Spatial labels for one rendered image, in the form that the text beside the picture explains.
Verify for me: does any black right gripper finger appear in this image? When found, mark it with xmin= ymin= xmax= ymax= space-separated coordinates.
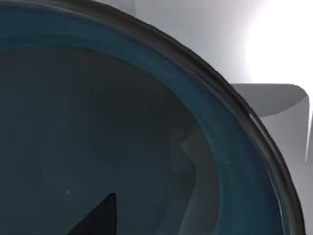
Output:
xmin=66 ymin=192 xmax=117 ymax=235

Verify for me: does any dark blue bowl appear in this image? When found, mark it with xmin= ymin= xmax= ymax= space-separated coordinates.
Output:
xmin=0 ymin=0 xmax=307 ymax=235

